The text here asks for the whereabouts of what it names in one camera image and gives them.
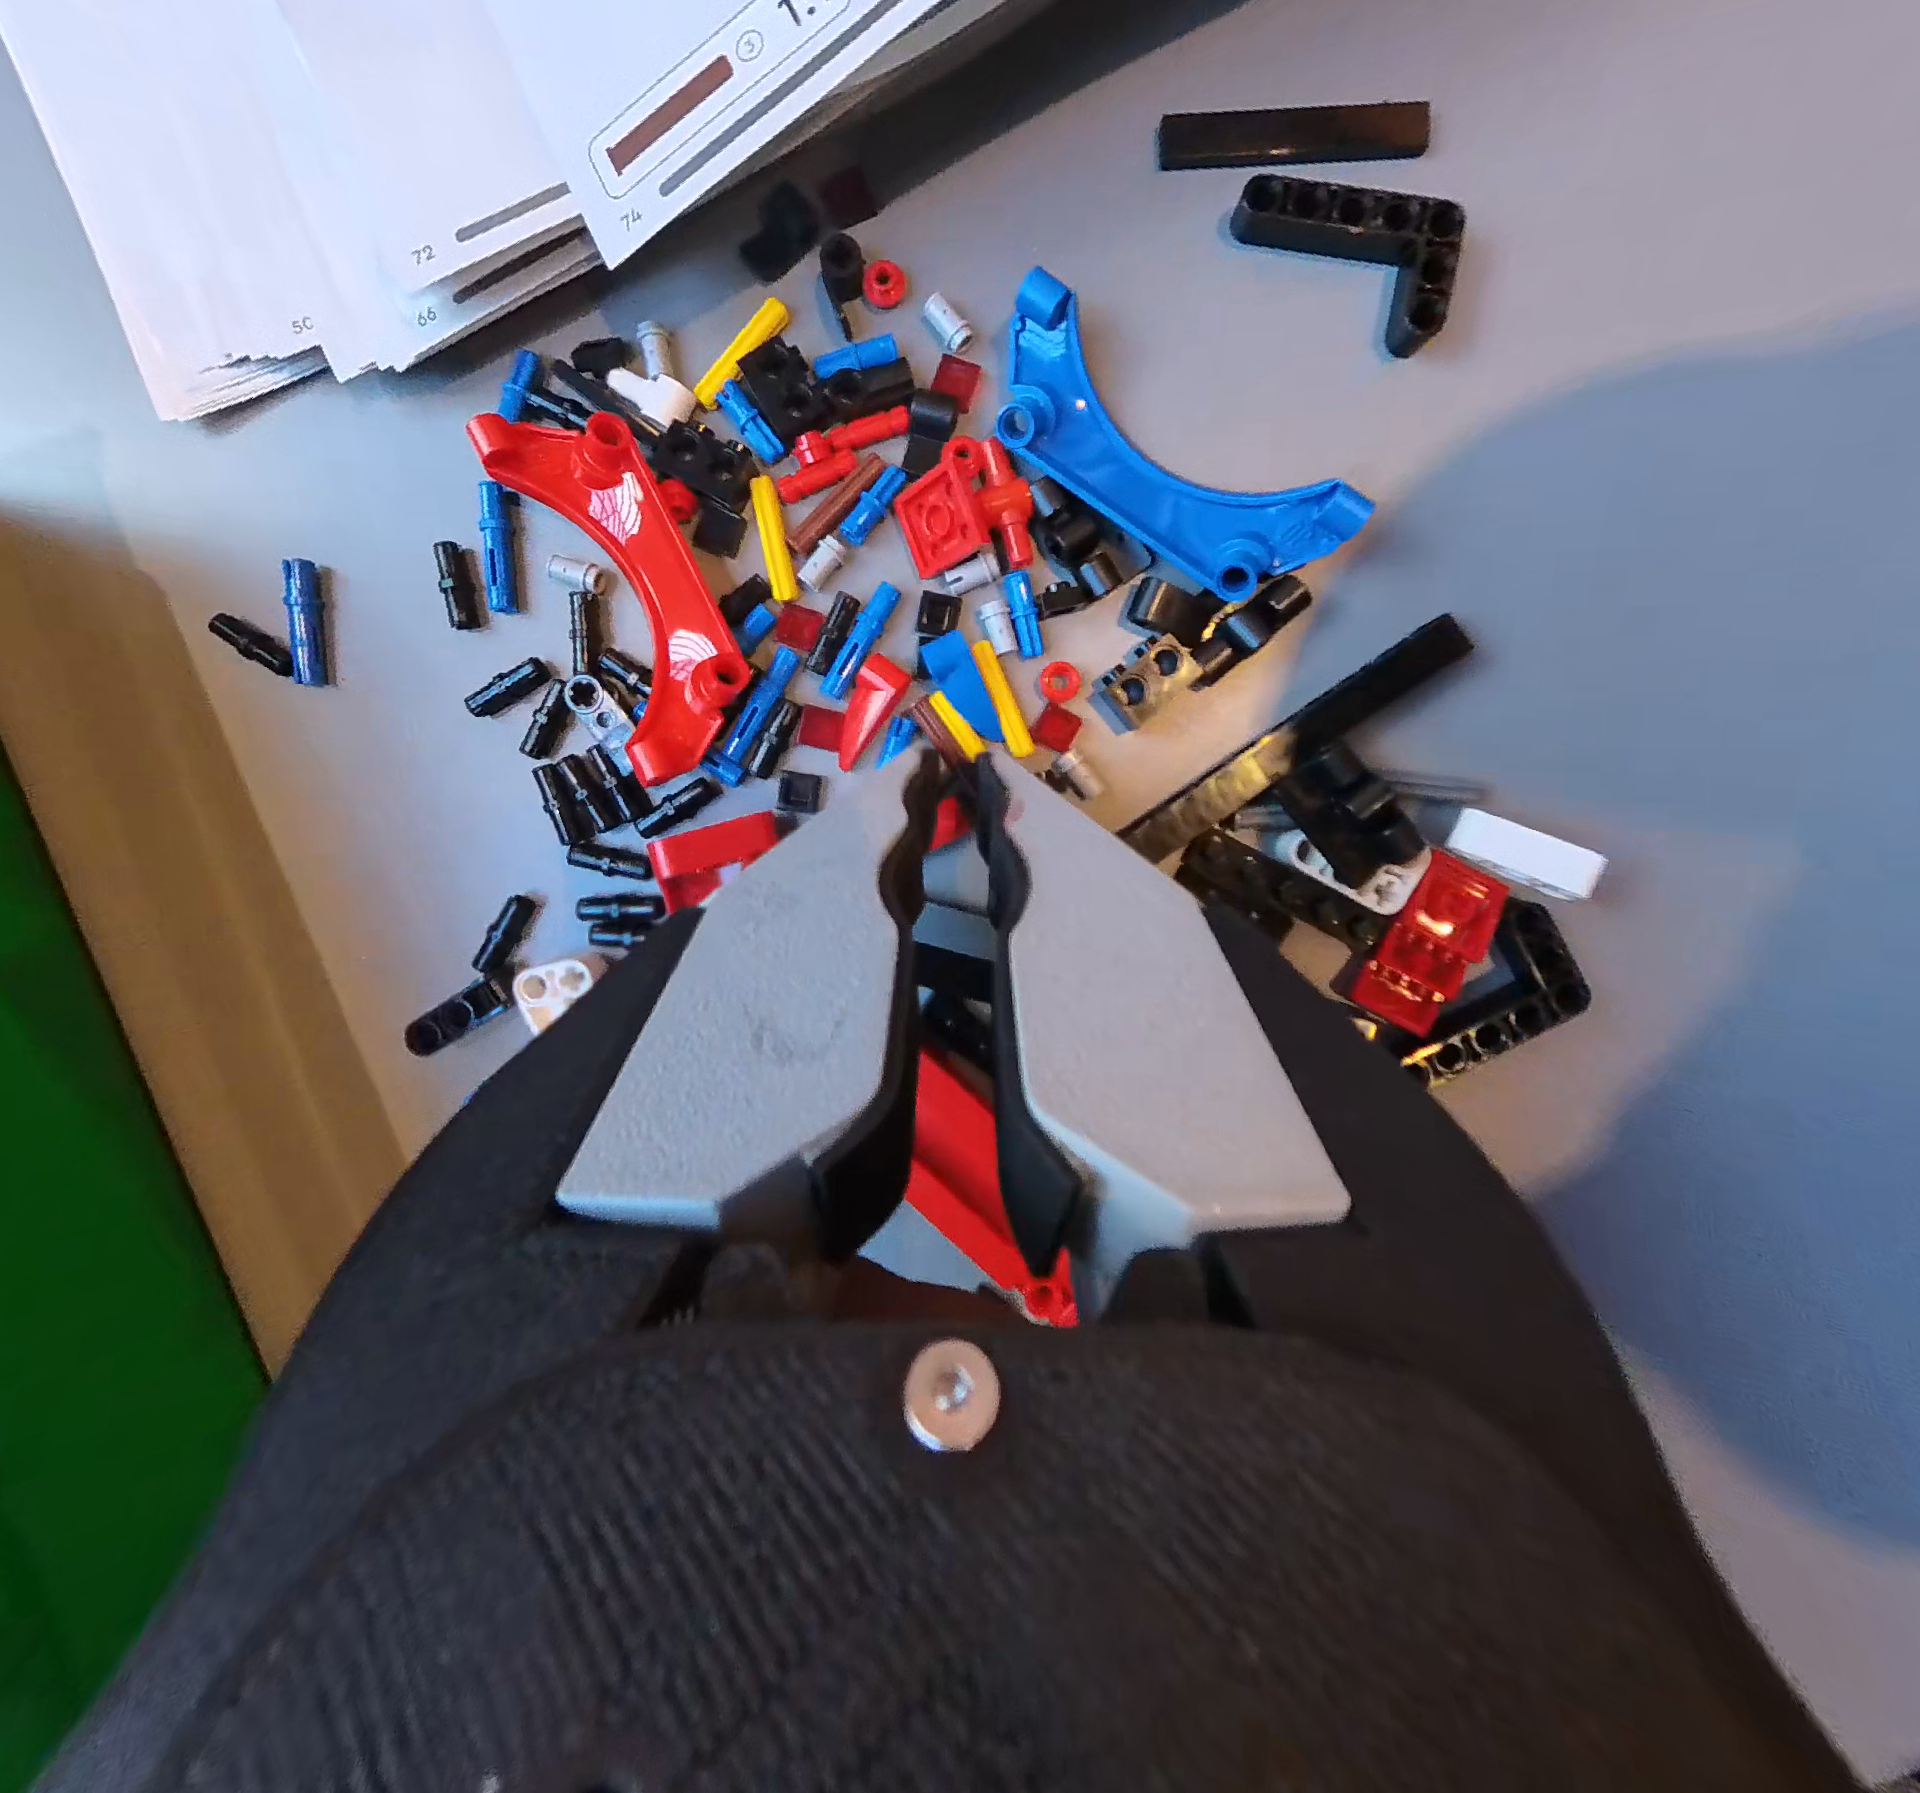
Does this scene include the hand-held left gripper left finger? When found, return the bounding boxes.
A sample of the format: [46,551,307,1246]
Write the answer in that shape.
[555,750,924,1262]

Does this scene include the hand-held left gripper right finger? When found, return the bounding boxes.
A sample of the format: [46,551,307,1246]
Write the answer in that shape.
[975,754,1354,1315]

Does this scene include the pile of toy bricks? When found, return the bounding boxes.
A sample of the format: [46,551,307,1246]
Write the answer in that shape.
[207,98,1614,1331]

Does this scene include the green plastic bin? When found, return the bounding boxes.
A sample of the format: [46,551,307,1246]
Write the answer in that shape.
[0,745,271,1793]

